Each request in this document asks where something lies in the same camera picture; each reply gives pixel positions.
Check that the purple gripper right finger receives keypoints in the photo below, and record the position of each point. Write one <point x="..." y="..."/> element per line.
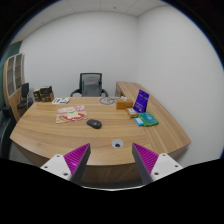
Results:
<point x="153" y="166"/>

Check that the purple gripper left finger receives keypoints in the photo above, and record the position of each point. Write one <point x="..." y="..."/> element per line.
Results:
<point x="70" y="166"/>

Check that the black computer mouse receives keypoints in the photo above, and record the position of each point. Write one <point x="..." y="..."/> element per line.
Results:
<point x="94" y="123"/>

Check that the pink patterned mouse pad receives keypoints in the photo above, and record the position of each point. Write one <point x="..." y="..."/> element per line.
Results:
<point x="70" y="114"/>

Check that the small blue box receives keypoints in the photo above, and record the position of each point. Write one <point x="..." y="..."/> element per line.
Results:
<point x="139" y="122"/>

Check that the green packaged box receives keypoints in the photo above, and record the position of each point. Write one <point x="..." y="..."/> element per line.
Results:
<point x="148" y="119"/>

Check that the small tan box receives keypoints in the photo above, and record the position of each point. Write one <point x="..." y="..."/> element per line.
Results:
<point x="131" y="112"/>

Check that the white green leaflet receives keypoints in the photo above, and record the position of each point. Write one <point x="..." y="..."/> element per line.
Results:
<point x="61" y="100"/>

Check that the brown cardboard box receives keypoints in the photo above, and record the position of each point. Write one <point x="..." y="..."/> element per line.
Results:
<point x="123" y="104"/>

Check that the purple standing card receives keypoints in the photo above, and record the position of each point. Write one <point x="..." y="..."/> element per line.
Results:
<point x="141" y="102"/>

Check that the black chair at left edge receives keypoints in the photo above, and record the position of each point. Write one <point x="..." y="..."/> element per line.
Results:
<point x="7" y="124"/>

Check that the black side chair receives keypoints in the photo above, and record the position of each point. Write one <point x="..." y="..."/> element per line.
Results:
<point x="25" y="101"/>

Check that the black mesh office chair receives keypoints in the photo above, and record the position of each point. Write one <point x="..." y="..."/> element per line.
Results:
<point x="90" y="85"/>

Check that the wooden bookshelf cabinet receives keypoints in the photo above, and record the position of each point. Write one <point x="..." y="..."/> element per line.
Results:
<point x="13" y="79"/>

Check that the grey desk cable grommet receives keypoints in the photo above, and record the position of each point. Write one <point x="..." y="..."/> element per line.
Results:
<point x="117" y="143"/>

